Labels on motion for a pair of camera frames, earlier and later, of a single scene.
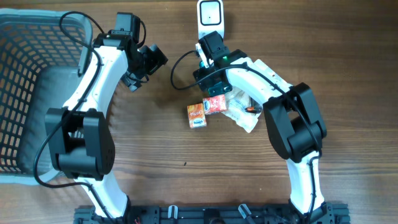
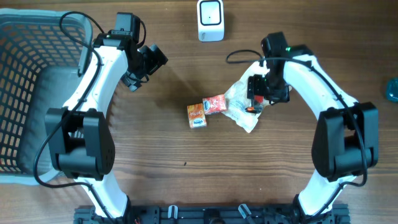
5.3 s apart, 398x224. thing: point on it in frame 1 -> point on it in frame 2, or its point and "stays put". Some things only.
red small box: (214, 104) stays put
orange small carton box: (196, 116) stays put
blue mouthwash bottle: (201, 64) -> (392, 89)
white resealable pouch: (237, 100) stays put
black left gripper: (156, 60) stays put
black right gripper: (202, 74) -> (255, 88)
